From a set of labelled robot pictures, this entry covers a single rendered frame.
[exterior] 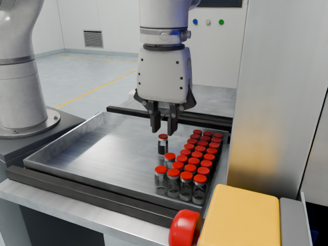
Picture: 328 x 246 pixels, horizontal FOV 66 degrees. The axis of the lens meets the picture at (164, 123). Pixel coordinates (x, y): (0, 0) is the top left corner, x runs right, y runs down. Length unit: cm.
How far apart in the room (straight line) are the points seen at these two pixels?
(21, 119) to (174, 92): 46
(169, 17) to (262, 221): 32
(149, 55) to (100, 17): 654
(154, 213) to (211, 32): 99
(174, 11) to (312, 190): 31
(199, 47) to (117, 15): 554
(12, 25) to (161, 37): 44
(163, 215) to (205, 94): 62
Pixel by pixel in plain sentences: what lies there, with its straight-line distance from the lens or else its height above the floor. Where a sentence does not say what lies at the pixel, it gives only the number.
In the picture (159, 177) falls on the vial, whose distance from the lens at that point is 43.
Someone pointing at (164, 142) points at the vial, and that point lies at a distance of 53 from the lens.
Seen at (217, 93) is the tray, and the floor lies 89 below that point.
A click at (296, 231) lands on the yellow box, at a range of 22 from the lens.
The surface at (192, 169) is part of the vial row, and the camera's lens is 43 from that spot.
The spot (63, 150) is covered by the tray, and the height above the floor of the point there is 88.
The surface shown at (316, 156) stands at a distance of 25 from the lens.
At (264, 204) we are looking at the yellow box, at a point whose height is 103.
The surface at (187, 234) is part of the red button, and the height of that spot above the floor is 101.
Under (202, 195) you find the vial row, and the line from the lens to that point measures 42.
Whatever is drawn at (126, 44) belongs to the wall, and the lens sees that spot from 668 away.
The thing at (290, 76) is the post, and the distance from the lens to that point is 22.
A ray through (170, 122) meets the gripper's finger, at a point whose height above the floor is 97.
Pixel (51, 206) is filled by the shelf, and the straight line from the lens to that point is 47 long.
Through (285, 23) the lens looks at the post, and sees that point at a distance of 21.
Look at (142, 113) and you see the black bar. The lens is 72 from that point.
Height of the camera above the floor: 118
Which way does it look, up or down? 25 degrees down
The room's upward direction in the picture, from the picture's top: straight up
